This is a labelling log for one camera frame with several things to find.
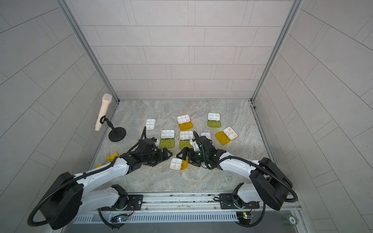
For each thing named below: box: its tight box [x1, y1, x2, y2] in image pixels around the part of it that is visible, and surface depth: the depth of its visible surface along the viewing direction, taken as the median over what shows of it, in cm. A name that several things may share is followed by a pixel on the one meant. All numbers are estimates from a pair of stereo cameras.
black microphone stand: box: [100, 115, 127, 143], surface depth 96 cm
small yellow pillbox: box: [169, 156, 189, 171], surface depth 84 cm
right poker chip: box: [281, 214, 298, 227], surface depth 63 cm
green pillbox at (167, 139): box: [159, 129, 176, 149], surface depth 96 cm
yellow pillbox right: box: [214, 126, 238, 146], surface depth 98 cm
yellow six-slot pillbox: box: [176, 114, 194, 131], surface depth 104 cm
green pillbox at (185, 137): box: [179, 130, 194, 150], surface depth 96 cm
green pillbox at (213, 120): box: [206, 112, 221, 128], surface depth 107 cm
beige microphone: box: [94, 93, 113, 132], surface depth 80 cm
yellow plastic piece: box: [106, 151, 119, 162], surface depth 86 cm
